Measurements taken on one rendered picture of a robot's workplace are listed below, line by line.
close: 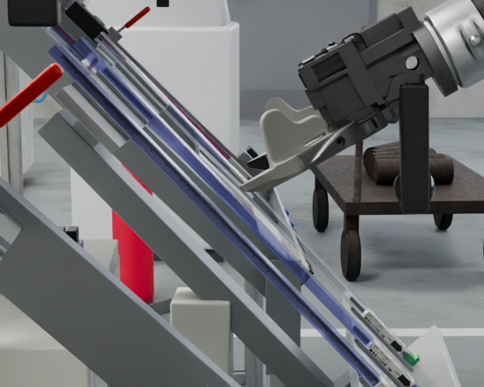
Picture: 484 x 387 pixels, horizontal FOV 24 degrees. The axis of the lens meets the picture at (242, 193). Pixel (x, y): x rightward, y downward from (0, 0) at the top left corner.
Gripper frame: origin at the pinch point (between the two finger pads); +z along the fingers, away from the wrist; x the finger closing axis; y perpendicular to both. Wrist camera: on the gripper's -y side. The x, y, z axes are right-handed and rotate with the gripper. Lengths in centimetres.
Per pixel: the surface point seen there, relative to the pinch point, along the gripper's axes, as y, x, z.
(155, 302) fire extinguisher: -56, -272, 83
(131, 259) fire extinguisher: -39, -270, 82
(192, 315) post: -10.1, -8.2, 12.7
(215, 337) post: -13.2, -8.2, 11.8
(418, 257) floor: -108, -361, -3
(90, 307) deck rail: 0.1, 20.4, 12.6
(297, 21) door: -9, -839, 2
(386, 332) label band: -24.9, -21.4, -2.5
